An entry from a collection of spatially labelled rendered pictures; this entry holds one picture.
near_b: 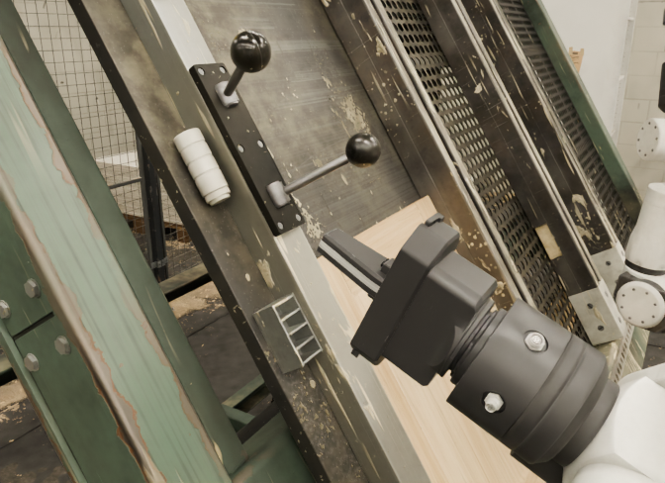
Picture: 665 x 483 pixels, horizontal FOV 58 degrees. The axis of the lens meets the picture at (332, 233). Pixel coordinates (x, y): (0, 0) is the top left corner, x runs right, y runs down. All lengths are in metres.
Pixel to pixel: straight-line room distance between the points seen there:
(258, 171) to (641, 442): 0.43
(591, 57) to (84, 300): 4.36
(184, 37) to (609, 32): 4.10
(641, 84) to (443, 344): 5.67
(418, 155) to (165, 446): 0.67
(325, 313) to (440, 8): 0.93
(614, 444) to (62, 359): 0.38
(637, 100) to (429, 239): 5.67
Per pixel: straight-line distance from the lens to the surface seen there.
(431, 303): 0.41
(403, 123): 1.01
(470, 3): 1.74
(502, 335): 0.40
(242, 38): 0.57
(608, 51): 4.64
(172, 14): 0.71
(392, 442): 0.70
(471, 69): 1.42
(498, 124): 1.41
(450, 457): 0.83
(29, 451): 2.78
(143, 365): 0.49
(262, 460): 0.66
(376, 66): 1.02
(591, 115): 2.40
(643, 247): 1.10
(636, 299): 1.10
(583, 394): 0.40
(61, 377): 0.52
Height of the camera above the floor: 1.56
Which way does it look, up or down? 18 degrees down
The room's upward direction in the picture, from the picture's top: straight up
